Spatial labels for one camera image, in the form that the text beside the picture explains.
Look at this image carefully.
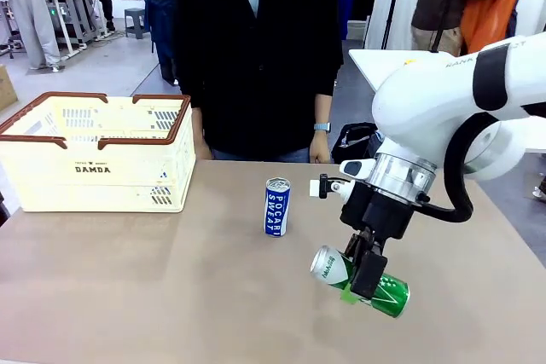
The person with navy apron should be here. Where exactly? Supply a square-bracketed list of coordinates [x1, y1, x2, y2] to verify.
[131, 0, 181, 86]

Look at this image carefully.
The person in orange apron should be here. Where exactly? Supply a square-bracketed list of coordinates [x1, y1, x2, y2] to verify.
[460, 0, 525, 55]

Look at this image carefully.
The black tripod pole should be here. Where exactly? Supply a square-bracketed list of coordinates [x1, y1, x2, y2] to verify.
[380, 0, 405, 50]
[429, 0, 454, 54]

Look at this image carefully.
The person's left hand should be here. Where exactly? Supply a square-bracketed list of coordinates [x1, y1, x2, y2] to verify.
[309, 130, 334, 165]

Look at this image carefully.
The person's left forearm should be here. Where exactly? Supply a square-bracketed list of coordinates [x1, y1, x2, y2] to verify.
[313, 93, 334, 125]

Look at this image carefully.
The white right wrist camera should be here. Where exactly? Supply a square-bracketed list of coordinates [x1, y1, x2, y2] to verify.
[309, 173, 355, 200]

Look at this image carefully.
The person in black cardigan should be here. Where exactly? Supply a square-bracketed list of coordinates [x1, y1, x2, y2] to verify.
[172, 0, 345, 161]

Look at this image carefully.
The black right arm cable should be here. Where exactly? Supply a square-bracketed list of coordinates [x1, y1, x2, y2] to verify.
[420, 112, 507, 223]

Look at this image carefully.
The black bag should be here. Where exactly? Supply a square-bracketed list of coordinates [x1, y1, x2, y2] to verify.
[331, 123, 386, 165]

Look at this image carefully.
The person's right forearm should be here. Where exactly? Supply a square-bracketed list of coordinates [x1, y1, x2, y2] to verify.
[190, 106, 206, 146]

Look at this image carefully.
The grey stool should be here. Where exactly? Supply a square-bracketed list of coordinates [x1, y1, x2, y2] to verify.
[124, 8, 149, 40]

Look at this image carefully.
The cream basket with brown handles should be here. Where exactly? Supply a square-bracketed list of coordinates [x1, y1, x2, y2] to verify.
[0, 91, 197, 214]

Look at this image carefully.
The person in beige trousers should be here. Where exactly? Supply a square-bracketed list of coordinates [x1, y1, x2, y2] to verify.
[0, 0, 61, 72]

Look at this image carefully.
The white side table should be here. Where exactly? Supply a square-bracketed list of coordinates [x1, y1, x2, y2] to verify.
[348, 48, 432, 93]

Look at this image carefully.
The grey workshop desk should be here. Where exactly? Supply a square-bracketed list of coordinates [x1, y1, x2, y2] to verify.
[40, 0, 110, 56]

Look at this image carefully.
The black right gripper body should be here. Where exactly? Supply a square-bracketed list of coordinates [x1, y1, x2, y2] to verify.
[340, 182, 418, 242]

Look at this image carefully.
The green drink can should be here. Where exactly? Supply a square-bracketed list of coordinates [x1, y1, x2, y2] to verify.
[310, 245, 411, 320]

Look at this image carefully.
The large cardboard box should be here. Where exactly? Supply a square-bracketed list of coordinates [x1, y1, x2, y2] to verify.
[0, 64, 19, 112]

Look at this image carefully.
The blue Pocari Sweat can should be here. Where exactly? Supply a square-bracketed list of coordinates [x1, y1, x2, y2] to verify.
[264, 178, 293, 239]

